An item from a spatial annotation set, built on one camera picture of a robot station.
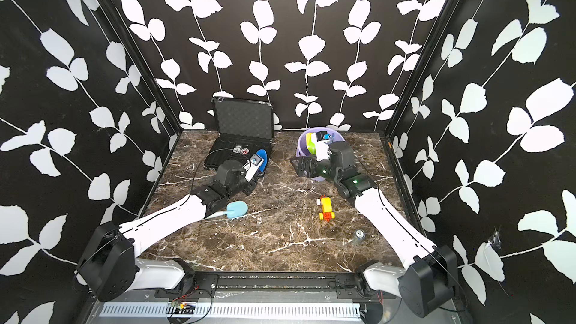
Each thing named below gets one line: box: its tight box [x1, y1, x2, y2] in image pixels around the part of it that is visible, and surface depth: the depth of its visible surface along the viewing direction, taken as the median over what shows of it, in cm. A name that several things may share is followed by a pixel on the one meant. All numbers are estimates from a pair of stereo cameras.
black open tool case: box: [204, 97, 274, 171], surface depth 111 cm
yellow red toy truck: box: [316, 194, 336, 222], surface depth 90 cm
